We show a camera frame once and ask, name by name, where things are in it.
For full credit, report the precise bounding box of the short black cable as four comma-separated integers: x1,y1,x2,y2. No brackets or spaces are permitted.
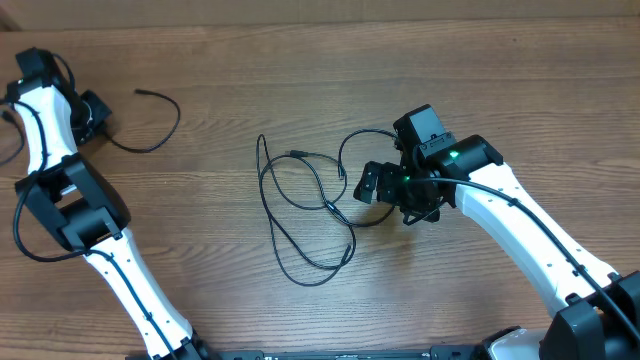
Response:
102,88,182,154

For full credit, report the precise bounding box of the black cable bundle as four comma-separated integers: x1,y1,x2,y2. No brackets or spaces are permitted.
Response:
259,128,401,229

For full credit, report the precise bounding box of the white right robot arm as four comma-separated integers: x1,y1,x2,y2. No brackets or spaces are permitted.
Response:
354,105,639,359

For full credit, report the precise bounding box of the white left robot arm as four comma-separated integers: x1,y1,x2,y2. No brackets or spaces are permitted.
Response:
1,48,216,359

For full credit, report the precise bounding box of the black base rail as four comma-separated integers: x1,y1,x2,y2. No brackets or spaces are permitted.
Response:
124,327,571,360

